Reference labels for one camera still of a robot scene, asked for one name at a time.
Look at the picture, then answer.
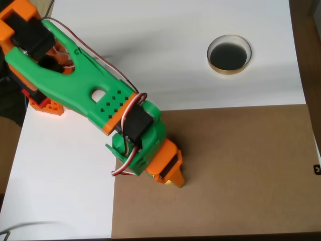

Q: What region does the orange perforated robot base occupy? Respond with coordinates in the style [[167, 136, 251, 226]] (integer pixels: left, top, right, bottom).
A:
[[21, 88, 65, 116]]

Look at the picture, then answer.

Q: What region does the round gold metal tray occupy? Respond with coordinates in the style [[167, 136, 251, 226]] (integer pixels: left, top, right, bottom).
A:
[[207, 34, 252, 75]]

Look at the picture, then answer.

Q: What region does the brown fibreboard panel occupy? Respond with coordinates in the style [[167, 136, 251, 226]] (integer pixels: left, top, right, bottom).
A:
[[111, 104, 321, 239]]

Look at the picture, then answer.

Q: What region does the white sheet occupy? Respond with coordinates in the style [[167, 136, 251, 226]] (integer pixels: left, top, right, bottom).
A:
[[0, 0, 307, 240]]

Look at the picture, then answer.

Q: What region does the red white black gripper cable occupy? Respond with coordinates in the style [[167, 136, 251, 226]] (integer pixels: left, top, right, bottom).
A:
[[111, 147, 139, 178]]

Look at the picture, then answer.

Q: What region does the red white black arm cable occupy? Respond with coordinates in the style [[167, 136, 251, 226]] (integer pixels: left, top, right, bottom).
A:
[[41, 18, 148, 133]]

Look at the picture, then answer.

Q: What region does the thin black cable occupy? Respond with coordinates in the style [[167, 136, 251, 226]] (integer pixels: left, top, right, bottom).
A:
[[0, 220, 66, 240]]

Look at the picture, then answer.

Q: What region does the dark power cable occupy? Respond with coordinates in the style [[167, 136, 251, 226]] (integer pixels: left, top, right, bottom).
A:
[[46, 0, 55, 19]]

